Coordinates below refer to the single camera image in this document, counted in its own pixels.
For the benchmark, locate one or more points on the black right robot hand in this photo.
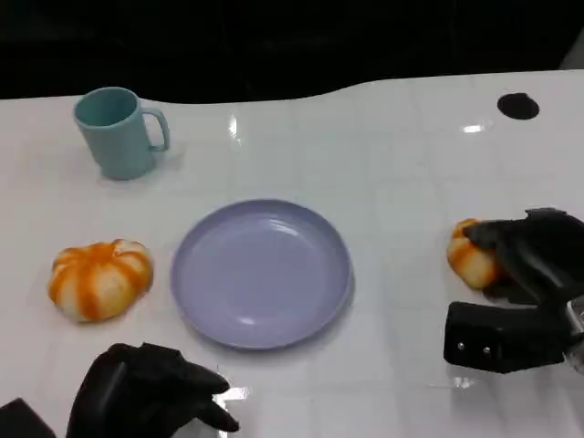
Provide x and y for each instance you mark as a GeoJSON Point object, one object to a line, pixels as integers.
{"type": "Point", "coordinates": [538, 251]}

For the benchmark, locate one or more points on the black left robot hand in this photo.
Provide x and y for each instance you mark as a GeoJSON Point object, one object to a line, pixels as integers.
{"type": "Point", "coordinates": [137, 392]}

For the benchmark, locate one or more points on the orange white toy bread roll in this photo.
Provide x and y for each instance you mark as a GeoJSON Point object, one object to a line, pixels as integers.
{"type": "Point", "coordinates": [98, 280]}
{"type": "Point", "coordinates": [472, 267]}

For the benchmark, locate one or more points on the black round table grommet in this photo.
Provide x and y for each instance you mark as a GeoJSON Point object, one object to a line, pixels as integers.
{"type": "Point", "coordinates": [518, 106]}

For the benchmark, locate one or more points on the lilac plate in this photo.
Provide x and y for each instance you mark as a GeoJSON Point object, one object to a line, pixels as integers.
{"type": "Point", "coordinates": [260, 274]}

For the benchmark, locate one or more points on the pale green mug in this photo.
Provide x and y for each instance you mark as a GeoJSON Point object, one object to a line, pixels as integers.
{"type": "Point", "coordinates": [116, 139]}

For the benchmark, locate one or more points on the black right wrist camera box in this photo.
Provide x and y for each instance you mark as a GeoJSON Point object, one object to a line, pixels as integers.
{"type": "Point", "coordinates": [497, 337]}

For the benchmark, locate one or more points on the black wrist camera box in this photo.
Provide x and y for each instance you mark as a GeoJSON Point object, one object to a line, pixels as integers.
{"type": "Point", "coordinates": [23, 420]}
{"type": "Point", "coordinates": [497, 337]}

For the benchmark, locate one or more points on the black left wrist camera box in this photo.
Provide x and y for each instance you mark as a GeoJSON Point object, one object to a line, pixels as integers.
{"type": "Point", "coordinates": [23, 420]}

